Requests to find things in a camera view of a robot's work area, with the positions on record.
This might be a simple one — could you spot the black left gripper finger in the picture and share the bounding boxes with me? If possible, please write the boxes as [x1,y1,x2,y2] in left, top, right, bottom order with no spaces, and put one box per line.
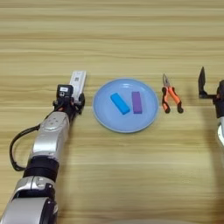
[78,92,87,108]

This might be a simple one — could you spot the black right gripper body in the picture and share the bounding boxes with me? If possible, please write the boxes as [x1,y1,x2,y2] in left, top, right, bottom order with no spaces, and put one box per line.
[199,90,224,119]

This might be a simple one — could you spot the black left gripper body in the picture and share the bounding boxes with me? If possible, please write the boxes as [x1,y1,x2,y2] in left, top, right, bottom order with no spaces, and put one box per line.
[52,94,86,121]

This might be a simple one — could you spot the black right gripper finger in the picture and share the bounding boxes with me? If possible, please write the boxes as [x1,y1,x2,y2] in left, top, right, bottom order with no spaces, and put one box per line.
[198,66,208,96]

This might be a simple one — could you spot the white rectangular device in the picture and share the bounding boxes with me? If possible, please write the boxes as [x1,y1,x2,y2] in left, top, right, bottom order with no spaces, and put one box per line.
[68,70,88,103]

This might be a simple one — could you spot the orange black needle-nose pliers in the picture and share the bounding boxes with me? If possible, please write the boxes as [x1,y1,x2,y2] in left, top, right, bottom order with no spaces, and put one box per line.
[161,73,185,115]

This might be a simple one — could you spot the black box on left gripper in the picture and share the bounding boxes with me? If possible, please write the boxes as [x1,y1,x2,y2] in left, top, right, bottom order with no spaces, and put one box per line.
[56,84,74,99]

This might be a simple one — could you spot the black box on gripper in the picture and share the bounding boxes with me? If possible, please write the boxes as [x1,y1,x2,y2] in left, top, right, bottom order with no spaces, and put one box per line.
[56,84,74,99]
[216,80,224,99]

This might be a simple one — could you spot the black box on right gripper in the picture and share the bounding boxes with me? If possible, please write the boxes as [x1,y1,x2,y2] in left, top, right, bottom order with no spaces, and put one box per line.
[216,80,224,99]

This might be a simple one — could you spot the blue rectangular block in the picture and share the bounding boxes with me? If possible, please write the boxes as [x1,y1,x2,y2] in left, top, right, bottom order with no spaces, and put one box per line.
[109,92,131,116]

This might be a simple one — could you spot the light blue round plate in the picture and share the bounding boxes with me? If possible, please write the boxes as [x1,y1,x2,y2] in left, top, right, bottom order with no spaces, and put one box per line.
[92,78,160,134]

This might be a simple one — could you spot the purple rectangular block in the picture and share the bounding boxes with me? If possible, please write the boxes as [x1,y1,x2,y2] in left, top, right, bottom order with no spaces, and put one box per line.
[130,91,144,115]

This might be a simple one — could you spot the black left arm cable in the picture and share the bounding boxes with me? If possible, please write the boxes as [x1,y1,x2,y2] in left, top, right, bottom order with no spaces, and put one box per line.
[9,123,42,172]

